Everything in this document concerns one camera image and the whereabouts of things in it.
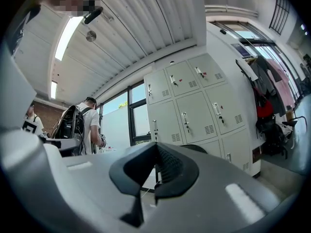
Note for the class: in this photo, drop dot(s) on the black wall grille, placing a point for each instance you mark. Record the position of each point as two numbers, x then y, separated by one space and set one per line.
280 11

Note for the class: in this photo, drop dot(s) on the long ceiling light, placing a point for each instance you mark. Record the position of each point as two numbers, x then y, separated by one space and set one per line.
66 38

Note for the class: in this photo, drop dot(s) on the white garment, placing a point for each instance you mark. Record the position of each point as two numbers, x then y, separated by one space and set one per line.
247 69

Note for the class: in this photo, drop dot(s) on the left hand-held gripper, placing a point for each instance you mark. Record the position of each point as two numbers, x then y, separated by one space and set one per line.
29 126

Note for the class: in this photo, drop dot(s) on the person's black clothed body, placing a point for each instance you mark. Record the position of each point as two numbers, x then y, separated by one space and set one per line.
18 33

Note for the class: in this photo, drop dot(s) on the grey garment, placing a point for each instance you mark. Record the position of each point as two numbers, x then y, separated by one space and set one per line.
263 79

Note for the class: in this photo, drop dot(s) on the purple poster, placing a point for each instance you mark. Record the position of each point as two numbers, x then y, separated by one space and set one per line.
240 48

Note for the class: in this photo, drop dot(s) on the black head-worn camera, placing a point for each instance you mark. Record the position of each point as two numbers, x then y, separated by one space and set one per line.
93 14

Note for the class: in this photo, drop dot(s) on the round metal ceiling disc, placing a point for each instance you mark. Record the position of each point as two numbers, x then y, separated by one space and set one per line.
91 36

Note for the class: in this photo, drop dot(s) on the black framed window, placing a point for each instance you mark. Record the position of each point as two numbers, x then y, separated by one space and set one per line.
139 120

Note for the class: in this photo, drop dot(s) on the white ceiling pipes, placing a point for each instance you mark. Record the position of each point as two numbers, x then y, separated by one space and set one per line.
230 10

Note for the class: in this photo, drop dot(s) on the pink garment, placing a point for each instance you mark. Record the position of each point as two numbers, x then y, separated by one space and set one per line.
281 81

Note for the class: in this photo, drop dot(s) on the black armrest chair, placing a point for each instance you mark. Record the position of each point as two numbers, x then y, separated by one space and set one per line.
290 123

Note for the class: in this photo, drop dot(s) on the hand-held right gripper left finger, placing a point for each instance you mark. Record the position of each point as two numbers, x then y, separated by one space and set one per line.
102 190

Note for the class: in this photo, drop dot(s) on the white bag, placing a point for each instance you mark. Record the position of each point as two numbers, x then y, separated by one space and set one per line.
284 128

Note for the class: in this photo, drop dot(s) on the red bag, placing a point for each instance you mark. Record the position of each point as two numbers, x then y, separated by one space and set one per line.
266 108

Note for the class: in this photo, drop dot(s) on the grey metal locker cabinet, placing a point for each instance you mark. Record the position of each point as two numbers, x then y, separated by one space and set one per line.
194 110

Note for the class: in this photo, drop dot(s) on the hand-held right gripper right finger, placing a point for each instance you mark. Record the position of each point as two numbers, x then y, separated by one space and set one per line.
206 190

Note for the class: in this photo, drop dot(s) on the short ceiling light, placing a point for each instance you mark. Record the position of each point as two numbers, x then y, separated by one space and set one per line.
53 90

